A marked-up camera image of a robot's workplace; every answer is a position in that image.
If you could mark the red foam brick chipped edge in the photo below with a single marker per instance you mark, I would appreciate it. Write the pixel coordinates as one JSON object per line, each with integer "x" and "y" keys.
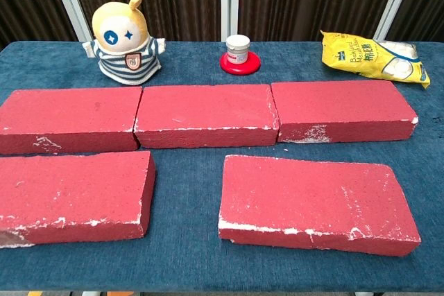
{"x": 312, "y": 199}

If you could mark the red foam brick grey corner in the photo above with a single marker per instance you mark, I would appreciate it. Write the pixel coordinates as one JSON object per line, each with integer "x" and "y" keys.
{"x": 69, "y": 188}

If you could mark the red round disc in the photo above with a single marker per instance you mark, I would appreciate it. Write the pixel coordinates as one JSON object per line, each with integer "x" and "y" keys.
{"x": 239, "y": 68}

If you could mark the blue table cloth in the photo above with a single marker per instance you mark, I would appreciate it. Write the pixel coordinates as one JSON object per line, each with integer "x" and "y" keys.
{"x": 187, "y": 206}

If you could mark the small white jar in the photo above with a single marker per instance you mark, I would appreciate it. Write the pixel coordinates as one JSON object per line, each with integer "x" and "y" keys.
{"x": 237, "y": 46}

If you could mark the yellow plush toy striped shirt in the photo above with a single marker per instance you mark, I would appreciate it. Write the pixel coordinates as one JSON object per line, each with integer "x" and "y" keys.
{"x": 118, "y": 43}

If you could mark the yellow marshmallow bag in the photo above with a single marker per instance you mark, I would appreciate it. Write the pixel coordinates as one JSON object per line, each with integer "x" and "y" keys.
{"x": 350, "y": 57}

